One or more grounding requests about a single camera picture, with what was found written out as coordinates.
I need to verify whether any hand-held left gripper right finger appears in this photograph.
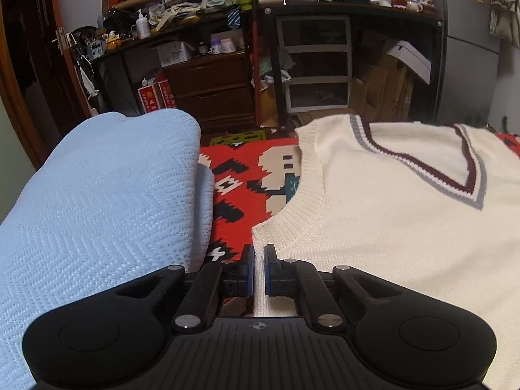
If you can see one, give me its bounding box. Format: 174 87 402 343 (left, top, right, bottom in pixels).
264 245 407 334

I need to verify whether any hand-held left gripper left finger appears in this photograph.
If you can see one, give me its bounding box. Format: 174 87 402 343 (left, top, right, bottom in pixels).
115 244 255 334

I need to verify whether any cream knit vest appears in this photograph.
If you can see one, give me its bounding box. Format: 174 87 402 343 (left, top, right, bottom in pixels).
252 114 520 390

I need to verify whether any green cutting mat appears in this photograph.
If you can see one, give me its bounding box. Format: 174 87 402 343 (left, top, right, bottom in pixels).
284 174 302 202

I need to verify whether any red patterned blanket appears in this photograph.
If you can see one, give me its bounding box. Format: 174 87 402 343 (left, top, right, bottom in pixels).
199 132 520 319

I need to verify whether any yellow green floor mat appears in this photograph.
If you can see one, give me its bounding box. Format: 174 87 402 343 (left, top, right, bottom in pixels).
209 129 267 148

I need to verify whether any light blue folded sweater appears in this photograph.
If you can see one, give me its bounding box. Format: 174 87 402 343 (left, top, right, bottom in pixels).
0 110 215 390

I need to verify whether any brown wooden drawer cabinet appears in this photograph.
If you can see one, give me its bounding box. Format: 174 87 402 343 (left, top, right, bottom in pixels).
162 51 256 126

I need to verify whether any red printed box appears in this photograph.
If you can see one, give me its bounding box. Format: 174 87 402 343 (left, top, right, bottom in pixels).
138 83 162 115
158 75 180 110

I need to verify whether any stack of brown cardboard boxes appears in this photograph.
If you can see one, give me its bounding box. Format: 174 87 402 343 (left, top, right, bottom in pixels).
349 51 416 124

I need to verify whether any white plastic drawer unit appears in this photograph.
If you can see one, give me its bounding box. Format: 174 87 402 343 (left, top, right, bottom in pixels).
275 14 352 113

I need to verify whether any small white carton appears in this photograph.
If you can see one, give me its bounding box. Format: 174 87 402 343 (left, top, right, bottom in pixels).
158 42 194 68

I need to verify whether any white cardboard box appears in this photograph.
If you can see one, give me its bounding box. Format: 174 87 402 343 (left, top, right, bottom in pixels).
386 41 432 85

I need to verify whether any white pump bottle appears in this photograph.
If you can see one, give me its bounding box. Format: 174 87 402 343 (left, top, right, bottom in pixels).
136 9 151 40

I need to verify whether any black desk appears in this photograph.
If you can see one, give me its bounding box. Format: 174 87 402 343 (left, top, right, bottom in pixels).
254 0 446 131

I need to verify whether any black fan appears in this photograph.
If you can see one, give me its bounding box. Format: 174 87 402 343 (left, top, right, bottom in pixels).
71 25 101 49

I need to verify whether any grey refrigerator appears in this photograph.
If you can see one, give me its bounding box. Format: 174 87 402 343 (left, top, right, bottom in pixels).
433 0 520 131

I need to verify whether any wooden door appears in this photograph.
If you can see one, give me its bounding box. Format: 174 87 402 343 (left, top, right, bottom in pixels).
0 0 93 169

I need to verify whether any beige hanging bag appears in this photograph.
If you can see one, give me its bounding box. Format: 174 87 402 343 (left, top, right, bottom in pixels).
489 0 520 42

